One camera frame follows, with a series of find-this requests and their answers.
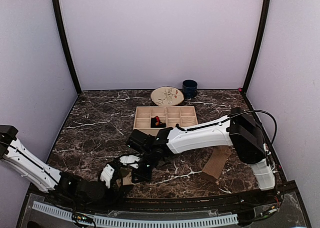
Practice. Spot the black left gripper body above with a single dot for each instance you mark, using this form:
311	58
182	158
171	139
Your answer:
113	198

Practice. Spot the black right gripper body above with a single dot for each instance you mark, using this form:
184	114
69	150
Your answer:
147	175

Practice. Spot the beige striped sock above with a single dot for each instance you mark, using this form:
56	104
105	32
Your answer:
127	180

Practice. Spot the black argyle sock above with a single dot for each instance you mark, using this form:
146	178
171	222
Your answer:
156	123

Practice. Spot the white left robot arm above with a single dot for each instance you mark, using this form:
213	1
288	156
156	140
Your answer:
14	153

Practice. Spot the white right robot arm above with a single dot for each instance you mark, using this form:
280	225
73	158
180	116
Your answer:
238	129

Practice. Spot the wooden compartment tray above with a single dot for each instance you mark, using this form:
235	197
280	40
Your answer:
184	116

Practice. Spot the patterned ceramic plate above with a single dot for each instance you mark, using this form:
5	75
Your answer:
167	96

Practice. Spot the tan plain sock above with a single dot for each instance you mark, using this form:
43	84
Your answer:
213	168

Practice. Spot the dark blue mug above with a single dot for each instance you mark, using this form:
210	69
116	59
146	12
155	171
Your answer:
189	89

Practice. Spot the white slotted cable duct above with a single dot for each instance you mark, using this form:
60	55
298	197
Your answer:
103	221

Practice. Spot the left black corner post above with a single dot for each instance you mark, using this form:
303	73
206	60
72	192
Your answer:
65	45

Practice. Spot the black corner post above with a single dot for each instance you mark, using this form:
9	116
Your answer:
65	45
257	45

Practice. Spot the right black corner post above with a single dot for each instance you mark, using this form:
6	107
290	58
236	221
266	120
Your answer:
257	45

